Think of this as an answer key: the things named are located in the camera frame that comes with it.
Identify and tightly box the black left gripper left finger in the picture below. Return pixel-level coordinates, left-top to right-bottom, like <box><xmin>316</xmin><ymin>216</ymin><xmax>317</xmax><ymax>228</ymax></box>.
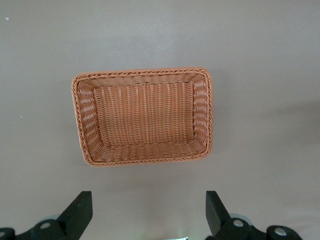
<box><xmin>0</xmin><ymin>190</ymin><xmax>94</xmax><ymax>240</ymax></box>

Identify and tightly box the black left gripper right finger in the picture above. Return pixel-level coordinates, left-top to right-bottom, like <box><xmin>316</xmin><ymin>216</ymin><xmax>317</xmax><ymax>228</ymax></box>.
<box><xmin>205</xmin><ymin>190</ymin><xmax>301</xmax><ymax>240</ymax></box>

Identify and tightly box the brown wicker basket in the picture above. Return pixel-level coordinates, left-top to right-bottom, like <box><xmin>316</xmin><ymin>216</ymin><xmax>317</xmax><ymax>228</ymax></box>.
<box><xmin>71</xmin><ymin>66</ymin><xmax>214</xmax><ymax>168</ymax></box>

